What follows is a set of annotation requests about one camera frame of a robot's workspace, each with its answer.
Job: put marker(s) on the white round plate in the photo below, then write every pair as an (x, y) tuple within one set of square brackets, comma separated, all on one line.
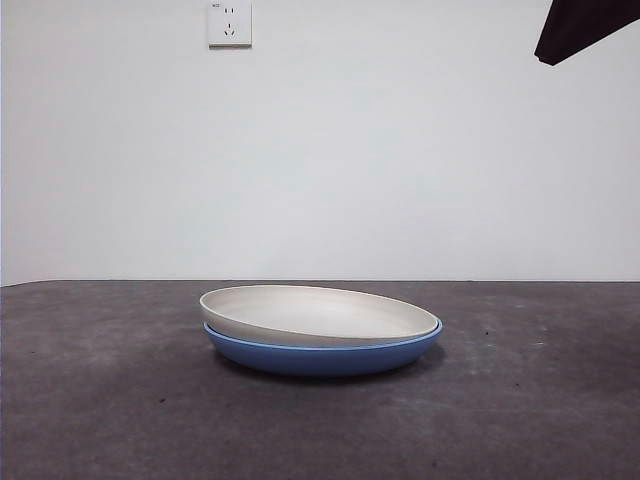
[(310, 310)]

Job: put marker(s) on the blue round plate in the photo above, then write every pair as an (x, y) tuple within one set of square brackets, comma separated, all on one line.
[(320, 361)]

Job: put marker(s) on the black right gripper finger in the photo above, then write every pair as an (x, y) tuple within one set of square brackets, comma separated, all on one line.
[(585, 25)]

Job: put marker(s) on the white wall socket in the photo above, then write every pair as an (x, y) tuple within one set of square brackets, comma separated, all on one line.
[(230, 25)]

